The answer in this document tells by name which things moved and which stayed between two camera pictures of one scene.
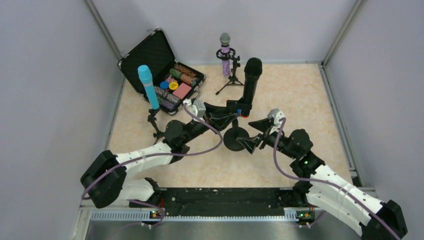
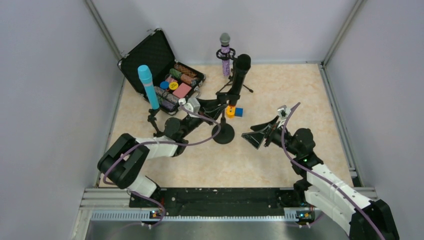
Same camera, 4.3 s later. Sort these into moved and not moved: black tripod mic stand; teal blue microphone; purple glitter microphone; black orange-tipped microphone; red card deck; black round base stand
Moved: black round base stand; black orange-tipped microphone
Not moved: purple glitter microphone; teal blue microphone; black tripod mic stand; red card deck
